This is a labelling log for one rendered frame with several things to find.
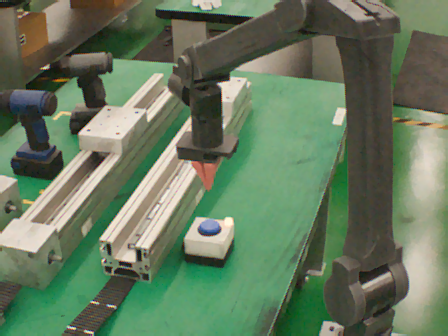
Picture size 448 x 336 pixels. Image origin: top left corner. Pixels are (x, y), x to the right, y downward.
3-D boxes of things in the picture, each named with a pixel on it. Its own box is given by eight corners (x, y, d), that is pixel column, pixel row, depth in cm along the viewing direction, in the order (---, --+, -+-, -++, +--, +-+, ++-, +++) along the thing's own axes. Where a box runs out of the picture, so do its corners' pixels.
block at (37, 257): (54, 293, 128) (46, 254, 124) (2, 279, 132) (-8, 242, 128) (74, 267, 136) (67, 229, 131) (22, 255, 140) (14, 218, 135)
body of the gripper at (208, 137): (186, 138, 131) (185, 102, 127) (239, 145, 127) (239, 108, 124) (175, 155, 125) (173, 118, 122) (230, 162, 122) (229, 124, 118)
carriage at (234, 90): (232, 126, 174) (232, 101, 171) (191, 121, 177) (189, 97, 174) (247, 101, 187) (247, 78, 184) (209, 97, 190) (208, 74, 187)
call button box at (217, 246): (223, 268, 133) (223, 243, 130) (176, 261, 136) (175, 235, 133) (234, 245, 139) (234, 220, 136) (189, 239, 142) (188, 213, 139)
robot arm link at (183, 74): (186, 59, 114) (230, 51, 117) (156, 40, 123) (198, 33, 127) (187, 124, 120) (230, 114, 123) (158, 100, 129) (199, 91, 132)
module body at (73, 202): (63, 265, 136) (57, 231, 132) (22, 255, 140) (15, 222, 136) (188, 102, 202) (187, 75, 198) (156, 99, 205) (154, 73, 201)
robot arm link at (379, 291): (361, 349, 86) (389, 334, 88) (374, 294, 81) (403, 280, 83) (324, 313, 93) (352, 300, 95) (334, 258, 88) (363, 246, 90)
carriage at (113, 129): (123, 165, 160) (121, 138, 156) (81, 159, 163) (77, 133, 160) (148, 134, 173) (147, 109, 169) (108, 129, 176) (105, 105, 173)
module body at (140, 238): (151, 283, 130) (148, 248, 126) (103, 273, 133) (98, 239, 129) (251, 109, 196) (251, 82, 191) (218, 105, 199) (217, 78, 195)
